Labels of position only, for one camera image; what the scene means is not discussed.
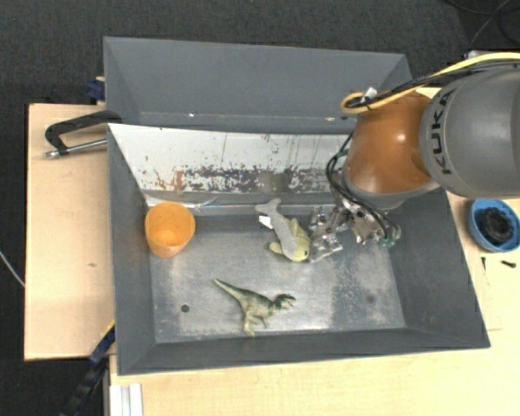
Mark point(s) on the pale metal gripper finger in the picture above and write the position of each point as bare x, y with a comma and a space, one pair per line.
323, 221
327, 247

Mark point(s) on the grey and yellow plush fish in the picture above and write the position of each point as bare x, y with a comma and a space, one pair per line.
288, 236

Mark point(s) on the green toy dinosaur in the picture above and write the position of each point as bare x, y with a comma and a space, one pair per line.
255, 303

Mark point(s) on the blue bowl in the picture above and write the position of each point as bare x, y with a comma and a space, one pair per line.
476, 228

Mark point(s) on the black round part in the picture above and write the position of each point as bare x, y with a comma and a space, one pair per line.
498, 227

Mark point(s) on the small black screw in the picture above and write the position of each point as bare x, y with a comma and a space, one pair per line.
508, 264

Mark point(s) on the orange plastic cup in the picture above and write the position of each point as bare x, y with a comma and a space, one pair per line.
169, 232

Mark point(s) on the grey metal bin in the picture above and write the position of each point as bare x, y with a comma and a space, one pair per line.
251, 80

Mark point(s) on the pale wood flat board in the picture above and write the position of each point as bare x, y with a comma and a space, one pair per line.
65, 241

